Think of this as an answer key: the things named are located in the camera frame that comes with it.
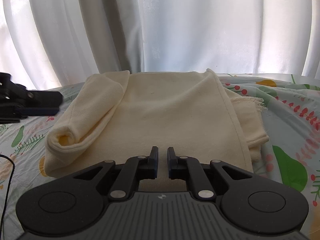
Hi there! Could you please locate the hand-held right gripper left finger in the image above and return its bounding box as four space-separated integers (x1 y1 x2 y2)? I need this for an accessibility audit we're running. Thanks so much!
72 146 159 200

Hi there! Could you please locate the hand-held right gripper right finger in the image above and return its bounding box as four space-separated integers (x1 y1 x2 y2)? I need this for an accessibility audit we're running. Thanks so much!
167 146 251 201

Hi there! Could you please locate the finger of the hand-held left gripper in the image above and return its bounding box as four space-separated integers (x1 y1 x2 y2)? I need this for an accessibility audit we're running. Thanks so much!
26 90 64 108
25 107 60 117

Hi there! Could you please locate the cream knit sweater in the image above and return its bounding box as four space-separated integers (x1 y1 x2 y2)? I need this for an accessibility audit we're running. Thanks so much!
44 68 270 193

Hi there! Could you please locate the floral bedsheet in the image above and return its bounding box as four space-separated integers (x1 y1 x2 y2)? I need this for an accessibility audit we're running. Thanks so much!
0 73 320 240

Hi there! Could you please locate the white curtain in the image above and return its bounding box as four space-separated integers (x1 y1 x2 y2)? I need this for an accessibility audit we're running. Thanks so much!
0 0 320 90

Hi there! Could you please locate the black cable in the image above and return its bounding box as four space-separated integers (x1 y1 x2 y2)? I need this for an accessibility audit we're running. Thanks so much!
0 154 16 233

